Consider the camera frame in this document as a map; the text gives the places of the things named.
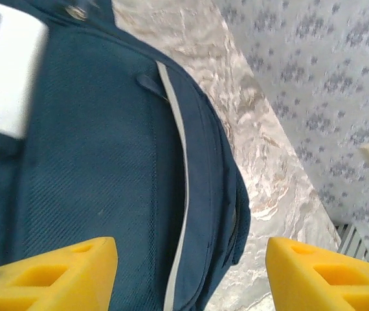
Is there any navy blue backpack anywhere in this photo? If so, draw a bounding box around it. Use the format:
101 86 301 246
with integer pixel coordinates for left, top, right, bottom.
0 0 252 311

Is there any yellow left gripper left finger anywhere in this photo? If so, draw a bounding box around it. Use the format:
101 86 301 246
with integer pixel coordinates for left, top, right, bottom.
0 236 119 311

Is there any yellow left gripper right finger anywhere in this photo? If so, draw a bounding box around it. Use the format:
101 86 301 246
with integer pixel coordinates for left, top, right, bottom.
266 236 369 311

